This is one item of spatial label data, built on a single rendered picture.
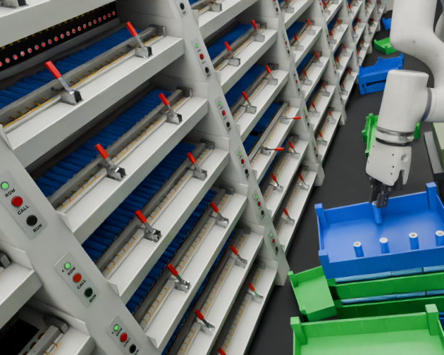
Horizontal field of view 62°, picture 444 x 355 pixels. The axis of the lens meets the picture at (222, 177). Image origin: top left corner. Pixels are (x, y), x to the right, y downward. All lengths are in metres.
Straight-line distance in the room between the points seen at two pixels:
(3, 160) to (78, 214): 0.19
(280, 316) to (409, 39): 1.07
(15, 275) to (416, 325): 0.80
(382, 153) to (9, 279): 0.83
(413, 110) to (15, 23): 0.82
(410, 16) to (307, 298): 1.05
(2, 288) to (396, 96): 0.87
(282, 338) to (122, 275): 0.76
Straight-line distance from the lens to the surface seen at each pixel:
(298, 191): 1.92
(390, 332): 0.96
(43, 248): 0.76
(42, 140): 0.77
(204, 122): 1.22
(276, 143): 1.61
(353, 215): 1.09
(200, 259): 1.14
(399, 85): 0.92
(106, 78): 0.92
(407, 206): 1.09
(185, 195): 1.08
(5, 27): 0.79
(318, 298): 1.56
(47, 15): 0.85
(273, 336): 1.51
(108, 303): 0.87
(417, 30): 0.97
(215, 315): 1.24
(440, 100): 0.95
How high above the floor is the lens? 1.19
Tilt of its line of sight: 28 degrees down
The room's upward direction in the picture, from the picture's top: 23 degrees counter-clockwise
